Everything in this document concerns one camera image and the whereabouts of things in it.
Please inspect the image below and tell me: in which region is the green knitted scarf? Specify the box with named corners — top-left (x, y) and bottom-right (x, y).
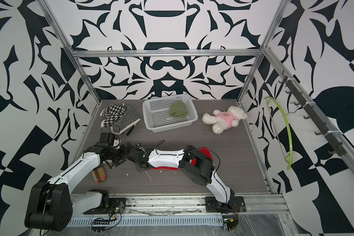
top-left (169, 101), bottom-right (188, 118)

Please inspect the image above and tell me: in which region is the red knitted scarf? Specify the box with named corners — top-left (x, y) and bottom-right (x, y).
top-left (148, 146), bottom-right (213, 170)

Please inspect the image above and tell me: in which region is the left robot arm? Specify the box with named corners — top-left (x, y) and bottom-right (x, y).
top-left (25, 132), bottom-right (124, 232)

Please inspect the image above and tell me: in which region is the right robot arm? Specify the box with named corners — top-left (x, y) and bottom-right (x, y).
top-left (125, 144), bottom-right (235, 205)

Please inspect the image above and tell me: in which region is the black white houndstooth scarf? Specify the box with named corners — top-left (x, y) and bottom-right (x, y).
top-left (100, 103), bottom-right (141, 136)

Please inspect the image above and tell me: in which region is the white plastic basket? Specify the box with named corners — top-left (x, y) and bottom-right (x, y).
top-left (142, 94), bottom-right (198, 133)

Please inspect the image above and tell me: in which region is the black connector hub left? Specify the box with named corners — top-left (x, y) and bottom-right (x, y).
top-left (91, 217), bottom-right (111, 227)

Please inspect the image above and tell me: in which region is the black connector hub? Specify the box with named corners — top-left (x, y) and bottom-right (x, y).
top-left (91, 217), bottom-right (111, 227)
top-left (222, 218), bottom-right (239, 232)

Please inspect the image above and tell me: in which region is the white teddy bear pink shirt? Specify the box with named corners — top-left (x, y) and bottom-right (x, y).
top-left (202, 106), bottom-right (248, 134)

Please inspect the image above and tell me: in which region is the black connector hub right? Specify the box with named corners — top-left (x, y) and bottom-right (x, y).
top-left (222, 218), bottom-right (239, 232)

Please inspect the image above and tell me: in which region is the green clothes hanger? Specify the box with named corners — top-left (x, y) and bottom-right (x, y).
top-left (265, 96), bottom-right (294, 171)

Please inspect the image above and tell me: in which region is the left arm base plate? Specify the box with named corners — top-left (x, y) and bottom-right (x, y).
top-left (83, 198), bottom-right (127, 215)

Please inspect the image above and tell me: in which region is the white slotted cable duct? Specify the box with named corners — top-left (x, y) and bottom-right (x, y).
top-left (68, 215), bottom-right (223, 227)

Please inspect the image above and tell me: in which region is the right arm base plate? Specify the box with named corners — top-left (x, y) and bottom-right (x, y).
top-left (205, 196), bottom-right (247, 214)

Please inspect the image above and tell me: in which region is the grey wall hook rail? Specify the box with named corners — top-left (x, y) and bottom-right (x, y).
top-left (280, 70), bottom-right (347, 156)

